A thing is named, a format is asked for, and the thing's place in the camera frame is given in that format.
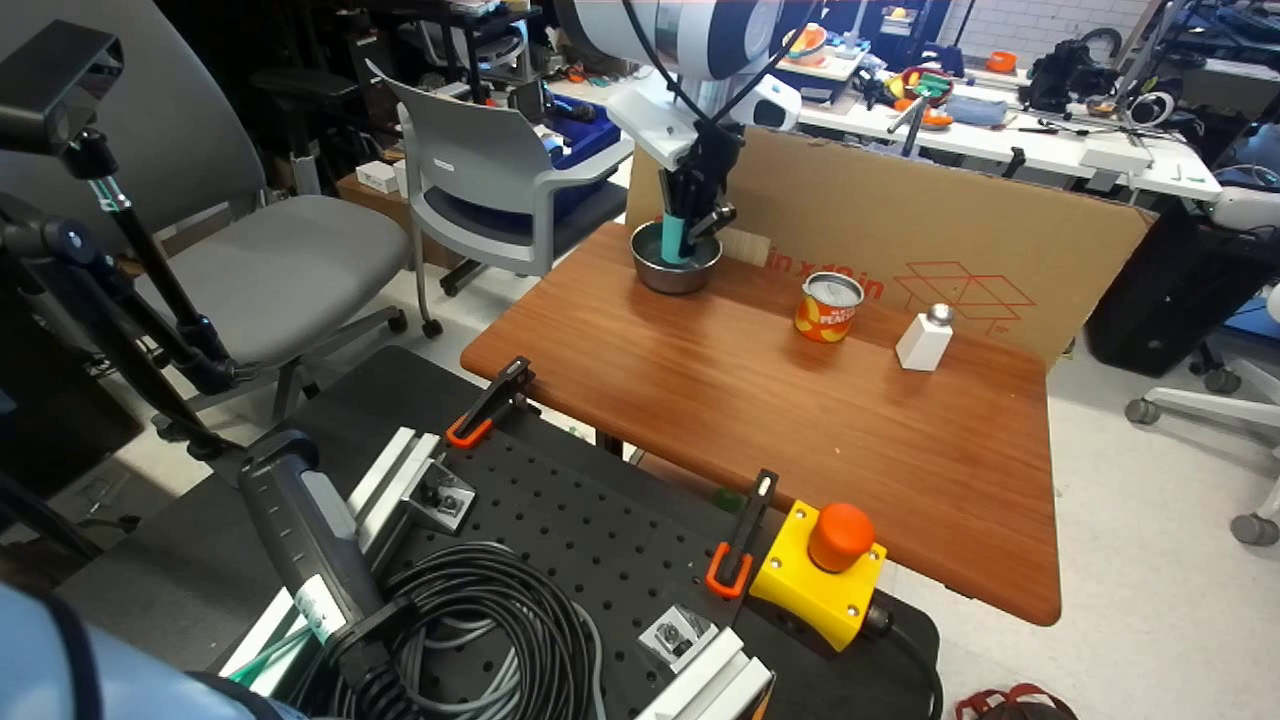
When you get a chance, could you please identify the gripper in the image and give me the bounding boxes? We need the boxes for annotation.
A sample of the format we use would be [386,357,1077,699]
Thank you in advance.
[657,120,747,251]

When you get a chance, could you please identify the teal cup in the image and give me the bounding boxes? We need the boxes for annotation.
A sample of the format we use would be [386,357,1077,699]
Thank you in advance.
[659,210,695,267]

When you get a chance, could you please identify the silver bowl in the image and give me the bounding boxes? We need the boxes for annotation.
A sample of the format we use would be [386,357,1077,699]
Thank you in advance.
[629,220,724,297]

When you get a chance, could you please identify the blue box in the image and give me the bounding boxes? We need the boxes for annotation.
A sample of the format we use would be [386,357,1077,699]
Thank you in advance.
[540,93,629,223]

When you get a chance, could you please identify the orange tin can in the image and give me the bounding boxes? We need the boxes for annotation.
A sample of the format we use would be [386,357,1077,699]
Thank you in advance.
[794,271,866,345]

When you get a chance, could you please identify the light grey chair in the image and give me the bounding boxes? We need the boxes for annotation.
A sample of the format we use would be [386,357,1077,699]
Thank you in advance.
[364,58,637,341]

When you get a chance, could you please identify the white shaker with silver cap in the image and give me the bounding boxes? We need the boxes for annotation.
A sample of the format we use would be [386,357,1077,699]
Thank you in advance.
[894,303,957,373]

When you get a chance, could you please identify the black clamp with orange tip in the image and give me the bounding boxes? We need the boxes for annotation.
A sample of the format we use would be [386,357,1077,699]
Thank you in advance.
[444,356,542,450]
[704,467,780,601]

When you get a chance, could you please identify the cardboard sheet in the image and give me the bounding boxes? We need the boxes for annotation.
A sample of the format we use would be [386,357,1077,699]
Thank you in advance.
[624,125,1158,367]

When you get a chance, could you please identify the white table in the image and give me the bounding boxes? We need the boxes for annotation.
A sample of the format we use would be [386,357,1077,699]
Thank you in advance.
[780,45,1223,203]

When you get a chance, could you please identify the yellow emergency stop button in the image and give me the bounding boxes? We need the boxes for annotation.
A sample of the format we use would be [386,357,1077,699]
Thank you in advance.
[747,500,890,654]

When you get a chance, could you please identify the grey office chair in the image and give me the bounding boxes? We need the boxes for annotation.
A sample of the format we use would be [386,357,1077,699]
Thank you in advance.
[0,0,413,453]

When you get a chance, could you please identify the dark grey power brick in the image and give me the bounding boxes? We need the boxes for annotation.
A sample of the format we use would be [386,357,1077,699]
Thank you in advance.
[237,429,389,653]

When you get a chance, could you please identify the white office chair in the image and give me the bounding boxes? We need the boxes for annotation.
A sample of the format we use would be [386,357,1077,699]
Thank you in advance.
[1124,186,1280,547]

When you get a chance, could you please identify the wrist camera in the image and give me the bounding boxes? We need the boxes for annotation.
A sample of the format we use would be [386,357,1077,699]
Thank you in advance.
[604,78,703,172]

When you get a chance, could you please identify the aluminium profile bracket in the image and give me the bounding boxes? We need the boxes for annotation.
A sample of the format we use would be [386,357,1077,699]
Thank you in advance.
[345,426,477,563]
[634,603,777,720]

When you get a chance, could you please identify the coil of black cable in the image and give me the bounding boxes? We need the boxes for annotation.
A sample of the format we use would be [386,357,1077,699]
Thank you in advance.
[325,540,603,720]

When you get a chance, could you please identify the red bag strap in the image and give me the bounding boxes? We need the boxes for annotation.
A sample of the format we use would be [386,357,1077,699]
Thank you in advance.
[954,682,1081,720]

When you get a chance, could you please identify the camera on mount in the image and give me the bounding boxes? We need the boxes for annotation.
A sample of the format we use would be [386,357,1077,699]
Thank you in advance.
[0,19,263,463]

